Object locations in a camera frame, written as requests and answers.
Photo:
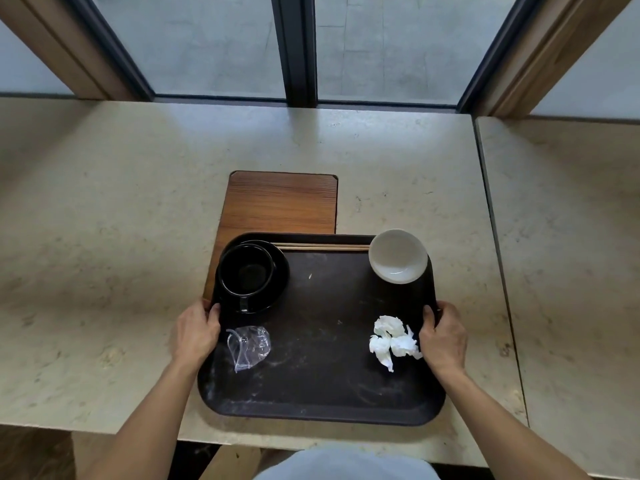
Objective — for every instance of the black saucer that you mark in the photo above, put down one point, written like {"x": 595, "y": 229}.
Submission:
{"x": 280, "y": 274}

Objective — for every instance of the wooden chopstick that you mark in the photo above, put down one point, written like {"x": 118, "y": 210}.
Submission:
{"x": 325, "y": 249}
{"x": 325, "y": 244}

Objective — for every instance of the person's left hand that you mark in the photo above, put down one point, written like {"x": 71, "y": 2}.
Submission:
{"x": 192, "y": 334}

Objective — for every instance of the dark brown plastic tray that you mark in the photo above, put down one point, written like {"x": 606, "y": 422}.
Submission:
{"x": 320, "y": 344}

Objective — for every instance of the crumpled white napkin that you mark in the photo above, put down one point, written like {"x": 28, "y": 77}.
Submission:
{"x": 392, "y": 340}

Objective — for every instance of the dark window frame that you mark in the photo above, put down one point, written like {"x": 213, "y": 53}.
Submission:
{"x": 297, "y": 49}

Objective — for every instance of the person's left thumb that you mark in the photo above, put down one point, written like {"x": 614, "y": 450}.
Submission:
{"x": 215, "y": 314}

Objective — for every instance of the person's right hand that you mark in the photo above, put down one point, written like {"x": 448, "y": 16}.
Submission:
{"x": 445, "y": 339}

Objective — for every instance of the white small bowl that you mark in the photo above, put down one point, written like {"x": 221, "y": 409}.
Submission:
{"x": 398, "y": 256}

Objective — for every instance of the crumpled clear plastic wrapper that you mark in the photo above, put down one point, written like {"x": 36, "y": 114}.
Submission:
{"x": 248, "y": 345}

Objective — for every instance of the wooden window trim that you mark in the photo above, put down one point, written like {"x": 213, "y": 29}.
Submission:
{"x": 545, "y": 54}
{"x": 65, "y": 44}

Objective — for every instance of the wooden serving board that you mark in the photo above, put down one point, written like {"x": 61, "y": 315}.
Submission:
{"x": 280, "y": 204}

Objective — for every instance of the person's right forearm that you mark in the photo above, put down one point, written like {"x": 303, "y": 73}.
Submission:
{"x": 505, "y": 427}

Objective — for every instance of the person's light blue clothing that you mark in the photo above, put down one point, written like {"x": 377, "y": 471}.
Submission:
{"x": 345, "y": 464}

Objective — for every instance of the person's right thumb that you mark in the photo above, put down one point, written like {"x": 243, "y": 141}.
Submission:
{"x": 427, "y": 319}

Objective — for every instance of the black coffee cup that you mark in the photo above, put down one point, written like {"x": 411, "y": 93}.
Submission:
{"x": 247, "y": 278}

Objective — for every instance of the person's left forearm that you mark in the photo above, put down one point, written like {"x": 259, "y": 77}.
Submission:
{"x": 142, "y": 419}

